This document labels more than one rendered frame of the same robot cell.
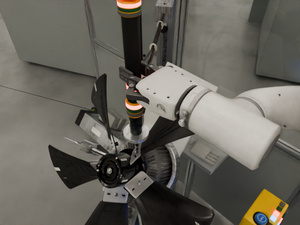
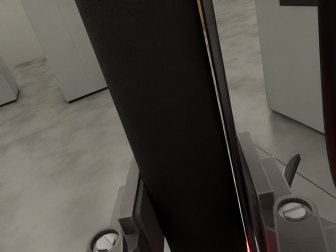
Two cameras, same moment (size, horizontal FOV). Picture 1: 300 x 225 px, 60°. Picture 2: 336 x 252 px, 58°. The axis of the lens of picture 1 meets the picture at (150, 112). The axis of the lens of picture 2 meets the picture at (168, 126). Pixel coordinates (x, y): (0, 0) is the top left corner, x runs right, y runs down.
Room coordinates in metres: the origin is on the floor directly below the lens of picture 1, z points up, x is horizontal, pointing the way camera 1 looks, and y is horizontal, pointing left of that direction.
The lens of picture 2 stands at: (0.42, -0.04, 1.74)
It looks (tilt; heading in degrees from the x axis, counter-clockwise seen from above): 27 degrees down; 55
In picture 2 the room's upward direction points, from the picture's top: 17 degrees counter-clockwise
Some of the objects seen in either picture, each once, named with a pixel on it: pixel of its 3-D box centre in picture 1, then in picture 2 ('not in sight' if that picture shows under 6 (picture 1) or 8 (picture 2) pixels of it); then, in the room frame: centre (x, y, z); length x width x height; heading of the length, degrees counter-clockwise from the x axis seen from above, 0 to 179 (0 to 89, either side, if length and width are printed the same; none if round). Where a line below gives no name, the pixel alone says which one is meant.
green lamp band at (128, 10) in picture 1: (129, 6); not in sight; (0.48, 0.04, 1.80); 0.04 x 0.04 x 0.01
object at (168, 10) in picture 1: (164, 10); not in sight; (1.09, -0.06, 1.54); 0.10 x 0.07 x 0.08; 171
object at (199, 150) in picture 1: (205, 153); not in sight; (0.85, -0.29, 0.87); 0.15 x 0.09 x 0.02; 50
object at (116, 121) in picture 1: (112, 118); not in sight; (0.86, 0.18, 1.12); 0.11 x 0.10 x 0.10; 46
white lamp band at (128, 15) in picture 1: (129, 10); not in sight; (0.48, 0.04, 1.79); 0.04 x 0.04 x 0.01
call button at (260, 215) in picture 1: (261, 218); not in sight; (0.40, -0.40, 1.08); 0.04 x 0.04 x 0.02
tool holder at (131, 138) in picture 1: (136, 118); not in sight; (0.49, 0.04, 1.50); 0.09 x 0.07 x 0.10; 171
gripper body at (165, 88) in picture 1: (170, 93); not in sight; (0.40, -0.04, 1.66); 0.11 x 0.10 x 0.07; 46
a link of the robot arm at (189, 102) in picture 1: (194, 107); not in sight; (0.36, -0.08, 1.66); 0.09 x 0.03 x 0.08; 136
